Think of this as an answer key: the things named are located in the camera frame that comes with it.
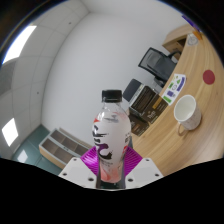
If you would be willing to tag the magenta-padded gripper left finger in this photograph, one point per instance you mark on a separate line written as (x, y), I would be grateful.
(87, 165)

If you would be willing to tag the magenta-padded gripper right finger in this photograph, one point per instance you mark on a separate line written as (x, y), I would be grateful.
(136, 166)

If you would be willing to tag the clear drink bottle pink label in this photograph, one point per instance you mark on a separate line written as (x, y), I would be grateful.
(110, 133)

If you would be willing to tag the wooden glass-door cabinet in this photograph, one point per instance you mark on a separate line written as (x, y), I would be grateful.
(56, 146)

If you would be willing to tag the small dark brown carton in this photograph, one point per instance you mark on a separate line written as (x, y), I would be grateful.
(138, 126)

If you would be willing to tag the brown and tan carton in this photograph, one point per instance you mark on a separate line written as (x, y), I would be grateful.
(158, 110)

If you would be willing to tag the dark brown striped carton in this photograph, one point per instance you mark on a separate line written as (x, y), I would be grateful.
(142, 99)

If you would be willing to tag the white ceramic mug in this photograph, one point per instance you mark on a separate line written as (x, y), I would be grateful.
(186, 115)

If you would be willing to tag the dark padded office chair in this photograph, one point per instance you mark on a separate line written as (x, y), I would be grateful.
(131, 89)

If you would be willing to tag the white leaflet green blue print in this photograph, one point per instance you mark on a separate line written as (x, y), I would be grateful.
(175, 88)

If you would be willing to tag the black mesh office chair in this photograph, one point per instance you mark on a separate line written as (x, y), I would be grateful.
(156, 63)

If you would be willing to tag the flat round red coaster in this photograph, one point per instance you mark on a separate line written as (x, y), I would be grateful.
(209, 76)

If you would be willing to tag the wooden side desk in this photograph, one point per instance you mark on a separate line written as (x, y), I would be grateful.
(173, 40)

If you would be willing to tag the ceiling lights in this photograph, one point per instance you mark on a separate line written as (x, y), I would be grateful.
(20, 43)

